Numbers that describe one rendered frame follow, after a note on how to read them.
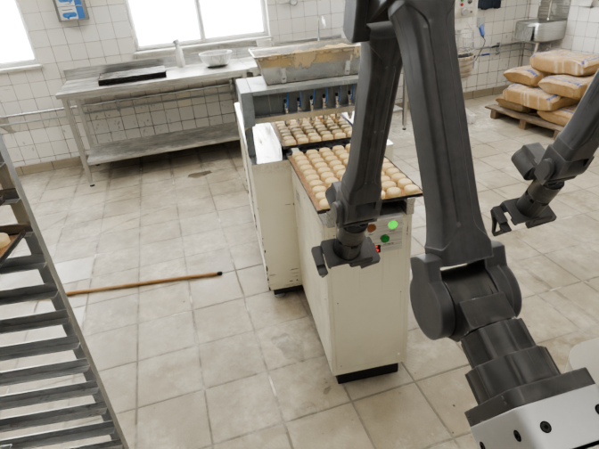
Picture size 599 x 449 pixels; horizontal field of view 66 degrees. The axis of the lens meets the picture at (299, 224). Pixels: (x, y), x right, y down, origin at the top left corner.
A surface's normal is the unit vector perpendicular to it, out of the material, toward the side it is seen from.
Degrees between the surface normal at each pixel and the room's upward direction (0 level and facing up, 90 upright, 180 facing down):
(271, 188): 90
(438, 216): 84
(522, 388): 30
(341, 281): 90
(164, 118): 90
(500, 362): 44
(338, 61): 115
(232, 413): 0
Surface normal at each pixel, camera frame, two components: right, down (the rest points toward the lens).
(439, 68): 0.20, 0.05
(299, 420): -0.08, -0.87
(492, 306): 0.06, -0.53
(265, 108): 0.18, 0.46
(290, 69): 0.20, 0.79
